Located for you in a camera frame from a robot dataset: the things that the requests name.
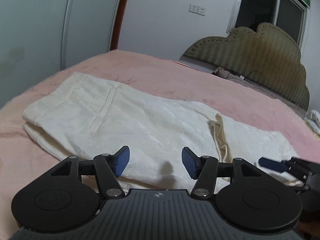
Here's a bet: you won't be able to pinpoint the white dotted folded quilt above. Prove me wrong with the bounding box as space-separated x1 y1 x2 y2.
304 110 320 134

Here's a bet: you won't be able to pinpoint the pink floral bed blanket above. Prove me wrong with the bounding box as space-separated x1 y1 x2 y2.
1 50 319 239

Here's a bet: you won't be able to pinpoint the white cream pants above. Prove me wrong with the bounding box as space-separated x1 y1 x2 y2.
23 73 297 190

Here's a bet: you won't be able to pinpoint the black cable on bed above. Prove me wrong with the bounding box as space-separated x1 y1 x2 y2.
226 68 266 84

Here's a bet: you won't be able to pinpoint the olive green padded headboard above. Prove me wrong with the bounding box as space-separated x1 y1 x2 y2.
183 23 310 110

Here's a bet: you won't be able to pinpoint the white wall socket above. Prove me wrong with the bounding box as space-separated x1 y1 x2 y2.
189 4 199 13
197 7 206 16

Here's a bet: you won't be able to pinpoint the pale green wardrobe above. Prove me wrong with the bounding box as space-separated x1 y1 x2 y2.
1 0 119 105

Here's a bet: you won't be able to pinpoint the dark window with frame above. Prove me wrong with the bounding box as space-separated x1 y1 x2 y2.
227 0 311 47

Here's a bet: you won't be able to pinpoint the grey brown pillow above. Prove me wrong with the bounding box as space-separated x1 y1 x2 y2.
212 67 306 119

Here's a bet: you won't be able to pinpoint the brown wooden door frame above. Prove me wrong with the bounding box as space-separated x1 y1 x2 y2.
110 0 128 50

